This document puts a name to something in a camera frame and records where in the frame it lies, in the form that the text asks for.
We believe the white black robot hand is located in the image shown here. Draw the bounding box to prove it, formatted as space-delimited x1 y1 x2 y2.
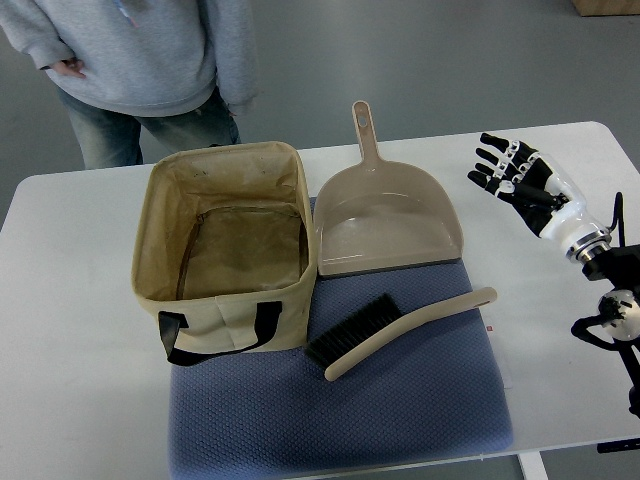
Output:
467 133 611 264

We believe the pink hand broom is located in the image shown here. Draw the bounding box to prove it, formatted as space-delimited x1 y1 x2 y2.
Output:
305 287 498 381

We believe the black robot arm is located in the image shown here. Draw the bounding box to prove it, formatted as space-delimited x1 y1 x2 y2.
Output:
571 192 639 416

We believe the yellow fabric bag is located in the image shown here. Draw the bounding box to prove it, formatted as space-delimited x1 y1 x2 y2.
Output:
131 142 317 366

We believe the pink dustpan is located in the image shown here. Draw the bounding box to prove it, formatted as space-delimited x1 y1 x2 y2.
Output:
313 101 464 277

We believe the cardboard box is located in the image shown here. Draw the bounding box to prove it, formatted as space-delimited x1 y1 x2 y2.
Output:
571 0 640 17

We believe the black table controller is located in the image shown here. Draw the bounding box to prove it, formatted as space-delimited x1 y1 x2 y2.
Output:
596 438 640 454

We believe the white table leg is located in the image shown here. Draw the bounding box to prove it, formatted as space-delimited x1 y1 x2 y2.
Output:
517 451 549 480

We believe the person in grey hoodie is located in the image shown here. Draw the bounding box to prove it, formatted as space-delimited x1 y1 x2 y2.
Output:
1 1 258 169

